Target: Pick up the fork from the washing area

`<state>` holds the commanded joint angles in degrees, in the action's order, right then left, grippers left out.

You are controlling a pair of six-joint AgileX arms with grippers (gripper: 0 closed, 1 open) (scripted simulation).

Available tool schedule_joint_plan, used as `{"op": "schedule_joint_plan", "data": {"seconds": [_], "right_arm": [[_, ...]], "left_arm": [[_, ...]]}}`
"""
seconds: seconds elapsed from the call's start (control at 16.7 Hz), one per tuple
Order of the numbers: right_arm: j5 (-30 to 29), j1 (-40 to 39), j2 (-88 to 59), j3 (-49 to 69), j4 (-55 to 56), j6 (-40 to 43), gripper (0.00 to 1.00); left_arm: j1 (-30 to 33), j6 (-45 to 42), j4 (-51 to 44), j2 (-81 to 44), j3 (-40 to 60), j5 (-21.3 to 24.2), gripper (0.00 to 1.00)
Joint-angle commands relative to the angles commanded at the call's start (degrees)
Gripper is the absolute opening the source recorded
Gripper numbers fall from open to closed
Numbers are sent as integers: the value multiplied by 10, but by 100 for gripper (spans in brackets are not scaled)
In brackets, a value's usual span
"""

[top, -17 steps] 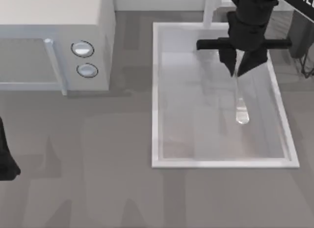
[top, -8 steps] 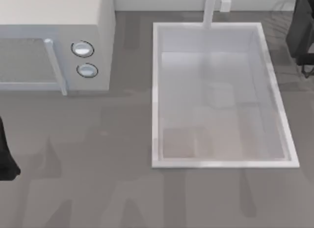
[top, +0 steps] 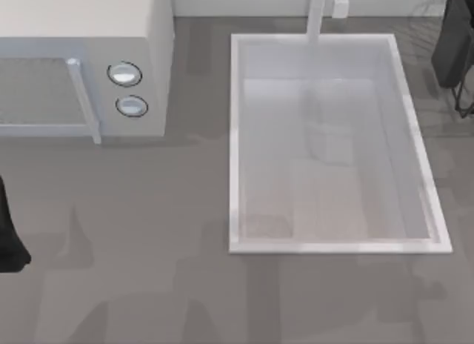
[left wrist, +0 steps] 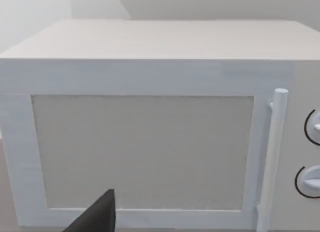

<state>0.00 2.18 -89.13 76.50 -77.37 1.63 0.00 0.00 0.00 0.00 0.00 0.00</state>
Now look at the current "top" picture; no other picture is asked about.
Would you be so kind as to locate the small white wall box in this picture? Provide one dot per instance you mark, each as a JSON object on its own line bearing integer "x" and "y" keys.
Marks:
{"x": 340, "y": 7}

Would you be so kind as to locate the tall white tap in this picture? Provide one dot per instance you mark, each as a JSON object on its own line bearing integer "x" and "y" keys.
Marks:
{"x": 315, "y": 21}

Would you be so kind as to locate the large round microwave knob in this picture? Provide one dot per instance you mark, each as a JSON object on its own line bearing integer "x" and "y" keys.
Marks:
{"x": 124, "y": 74}

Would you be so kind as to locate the small round microwave knob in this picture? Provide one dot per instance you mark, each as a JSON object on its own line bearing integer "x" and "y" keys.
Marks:
{"x": 132, "y": 106}

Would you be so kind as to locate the pale microwave oven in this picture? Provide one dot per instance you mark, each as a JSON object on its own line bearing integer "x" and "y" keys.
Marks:
{"x": 155, "y": 21}

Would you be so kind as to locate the white sink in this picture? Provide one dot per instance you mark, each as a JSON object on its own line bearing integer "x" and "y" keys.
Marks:
{"x": 333, "y": 144}

